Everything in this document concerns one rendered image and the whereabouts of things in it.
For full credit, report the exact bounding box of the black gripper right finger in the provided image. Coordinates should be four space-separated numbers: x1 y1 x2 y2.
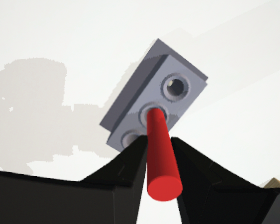
171 137 280 224

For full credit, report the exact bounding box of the red peg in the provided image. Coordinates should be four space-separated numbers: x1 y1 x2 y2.
147 108 183 201

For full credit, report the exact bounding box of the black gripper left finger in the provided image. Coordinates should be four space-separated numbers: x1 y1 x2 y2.
0 135 148 224

